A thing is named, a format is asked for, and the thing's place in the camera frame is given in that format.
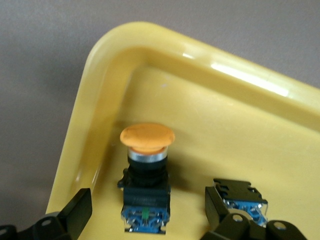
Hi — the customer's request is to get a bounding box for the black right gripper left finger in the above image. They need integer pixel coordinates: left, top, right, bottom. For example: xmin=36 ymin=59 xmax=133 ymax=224
xmin=0 ymin=187 xmax=93 ymax=240

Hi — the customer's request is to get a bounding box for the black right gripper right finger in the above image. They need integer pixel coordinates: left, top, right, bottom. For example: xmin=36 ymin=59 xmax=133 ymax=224
xmin=202 ymin=186 xmax=308 ymax=240

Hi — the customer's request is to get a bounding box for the yellow mushroom pushbutton switch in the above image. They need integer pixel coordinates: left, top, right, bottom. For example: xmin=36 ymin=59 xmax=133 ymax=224
xmin=116 ymin=122 xmax=176 ymax=236
xmin=212 ymin=177 xmax=270 ymax=228

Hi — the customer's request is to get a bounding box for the yellow plastic tray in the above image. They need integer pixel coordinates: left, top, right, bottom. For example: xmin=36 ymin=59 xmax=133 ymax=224
xmin=46 ymin=21 xmax=320 ymax=240

